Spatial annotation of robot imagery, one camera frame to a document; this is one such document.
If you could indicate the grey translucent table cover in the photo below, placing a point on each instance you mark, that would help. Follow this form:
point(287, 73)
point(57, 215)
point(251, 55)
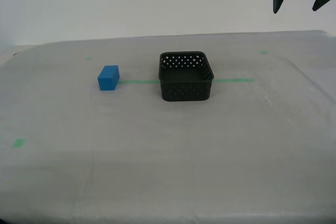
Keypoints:
point(168, 142)

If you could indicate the blue rectangular block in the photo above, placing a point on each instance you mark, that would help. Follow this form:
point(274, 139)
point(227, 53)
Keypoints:
point(107, 79)

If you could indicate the black perforated plastic basket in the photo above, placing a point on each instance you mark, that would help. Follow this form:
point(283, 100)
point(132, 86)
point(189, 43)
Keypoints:
point(183, 91)

